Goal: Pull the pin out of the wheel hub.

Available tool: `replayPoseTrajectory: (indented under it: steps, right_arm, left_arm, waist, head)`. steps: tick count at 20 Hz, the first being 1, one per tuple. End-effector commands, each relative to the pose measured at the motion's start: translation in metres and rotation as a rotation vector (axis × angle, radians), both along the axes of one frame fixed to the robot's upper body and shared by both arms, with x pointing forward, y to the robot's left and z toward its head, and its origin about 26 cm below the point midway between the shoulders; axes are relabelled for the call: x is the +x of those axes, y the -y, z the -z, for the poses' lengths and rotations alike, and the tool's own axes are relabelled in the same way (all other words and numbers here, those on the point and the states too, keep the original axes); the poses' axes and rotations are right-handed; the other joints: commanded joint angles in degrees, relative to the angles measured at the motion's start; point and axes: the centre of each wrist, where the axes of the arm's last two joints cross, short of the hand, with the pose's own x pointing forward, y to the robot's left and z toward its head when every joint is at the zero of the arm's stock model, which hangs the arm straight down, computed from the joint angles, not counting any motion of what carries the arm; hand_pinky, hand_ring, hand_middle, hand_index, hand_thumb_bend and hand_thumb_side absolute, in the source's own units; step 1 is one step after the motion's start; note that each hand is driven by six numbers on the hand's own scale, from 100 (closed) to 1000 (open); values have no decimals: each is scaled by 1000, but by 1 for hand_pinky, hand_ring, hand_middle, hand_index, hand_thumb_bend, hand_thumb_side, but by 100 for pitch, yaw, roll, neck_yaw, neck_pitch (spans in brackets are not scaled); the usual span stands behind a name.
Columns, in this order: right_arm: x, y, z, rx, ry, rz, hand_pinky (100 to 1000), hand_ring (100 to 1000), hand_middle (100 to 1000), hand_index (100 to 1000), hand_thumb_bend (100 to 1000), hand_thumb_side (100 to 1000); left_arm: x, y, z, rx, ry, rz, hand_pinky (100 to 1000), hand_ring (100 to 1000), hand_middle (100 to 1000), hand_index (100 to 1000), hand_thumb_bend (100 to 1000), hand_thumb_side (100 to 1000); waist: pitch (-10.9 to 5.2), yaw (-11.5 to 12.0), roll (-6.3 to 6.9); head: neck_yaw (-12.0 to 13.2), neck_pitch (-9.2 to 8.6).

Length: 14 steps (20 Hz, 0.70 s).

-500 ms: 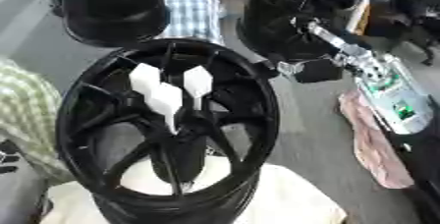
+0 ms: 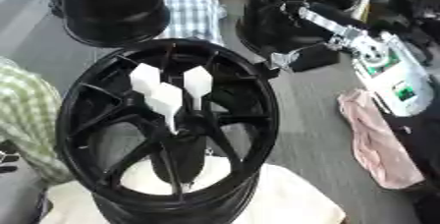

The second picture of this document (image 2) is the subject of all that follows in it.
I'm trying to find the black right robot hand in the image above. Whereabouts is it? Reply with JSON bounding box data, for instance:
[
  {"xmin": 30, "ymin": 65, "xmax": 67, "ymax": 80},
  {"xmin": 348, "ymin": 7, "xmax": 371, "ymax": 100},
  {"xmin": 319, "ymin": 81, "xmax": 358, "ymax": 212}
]
[{"xmin": 268, "ymin": 2, "xmax": 370, "ymax": 73}]

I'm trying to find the black wheel rim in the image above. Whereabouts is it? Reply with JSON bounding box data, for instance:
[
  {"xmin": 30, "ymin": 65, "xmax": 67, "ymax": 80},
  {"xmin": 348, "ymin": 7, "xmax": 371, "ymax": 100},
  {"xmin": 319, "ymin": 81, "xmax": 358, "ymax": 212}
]
[
  {"xmin": 32, "ymin": 0, "xmax": 174, "ymax": 48},
  {"xmin": 234, "ymin": 0, "xmax": 363, "ymax": 59}
]

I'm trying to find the large black spoked wheel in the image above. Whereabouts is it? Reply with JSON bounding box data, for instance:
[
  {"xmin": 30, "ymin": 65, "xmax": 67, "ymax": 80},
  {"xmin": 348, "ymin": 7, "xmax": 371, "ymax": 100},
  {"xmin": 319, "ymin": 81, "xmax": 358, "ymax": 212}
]
[{"xmin": 55, "ymin": 38, "xmax": 282, "ymax": 224}]

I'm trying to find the pink cloth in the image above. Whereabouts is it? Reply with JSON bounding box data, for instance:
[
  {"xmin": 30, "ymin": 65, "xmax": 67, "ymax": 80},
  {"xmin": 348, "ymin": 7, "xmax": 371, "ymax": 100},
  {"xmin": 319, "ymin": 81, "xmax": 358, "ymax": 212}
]
[{"xmin": 335, "ymin": 87, "xmax": 426, "ymax": 191}]

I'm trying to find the person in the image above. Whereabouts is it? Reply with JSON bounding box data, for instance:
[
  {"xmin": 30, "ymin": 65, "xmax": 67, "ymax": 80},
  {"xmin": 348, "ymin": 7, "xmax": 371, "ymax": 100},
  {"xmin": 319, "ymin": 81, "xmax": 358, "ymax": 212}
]
[
  {"xmin": 154, "ymin": 0, "xmax": 229, "ymax": 47},
  {"xmin": 0, "ymin": 56, "xmax": 78, "ymax": 187}
]

